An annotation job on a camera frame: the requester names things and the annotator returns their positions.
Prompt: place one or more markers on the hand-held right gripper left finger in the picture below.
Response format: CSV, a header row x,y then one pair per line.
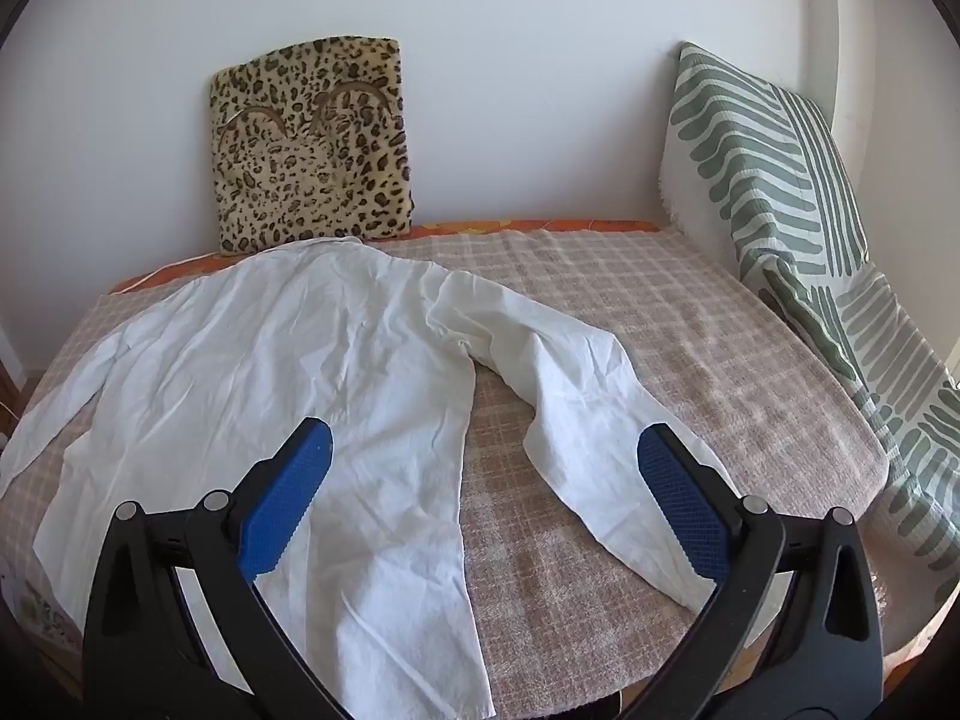
x,y
296,495

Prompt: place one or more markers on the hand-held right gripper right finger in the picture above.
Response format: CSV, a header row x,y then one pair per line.
x,y
675,502

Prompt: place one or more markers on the white shirt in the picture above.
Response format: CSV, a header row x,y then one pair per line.
x,y
262,360

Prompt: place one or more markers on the pink plaid blanket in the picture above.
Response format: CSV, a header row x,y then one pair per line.
x,y
675,300

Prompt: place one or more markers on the orange patterned bedsheet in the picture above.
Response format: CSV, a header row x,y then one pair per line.
x,y
525,225

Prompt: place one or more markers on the leopard print pillow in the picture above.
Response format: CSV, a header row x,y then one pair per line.
x,y
315,150

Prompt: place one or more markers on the green striped white cushion cover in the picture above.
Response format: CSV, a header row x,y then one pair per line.
x,y
750,135

